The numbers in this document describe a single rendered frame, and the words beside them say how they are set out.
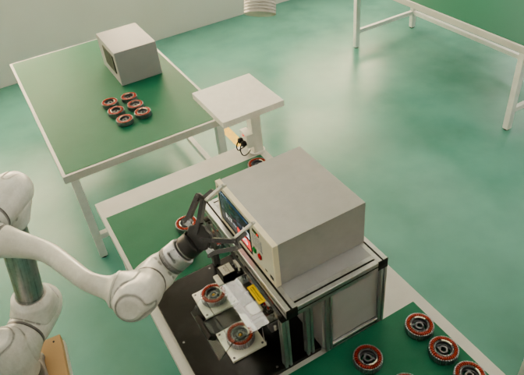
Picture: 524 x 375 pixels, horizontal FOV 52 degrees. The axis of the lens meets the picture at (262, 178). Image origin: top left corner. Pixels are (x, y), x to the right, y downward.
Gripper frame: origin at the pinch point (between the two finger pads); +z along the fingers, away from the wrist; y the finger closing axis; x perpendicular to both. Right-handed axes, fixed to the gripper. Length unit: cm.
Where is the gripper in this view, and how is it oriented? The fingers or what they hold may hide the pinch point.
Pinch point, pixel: (235, 205)
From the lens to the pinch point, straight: 152.7
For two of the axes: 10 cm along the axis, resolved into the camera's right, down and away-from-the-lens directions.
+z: 7.5, -6.4, -2.0
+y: -6.1, -7.7, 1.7
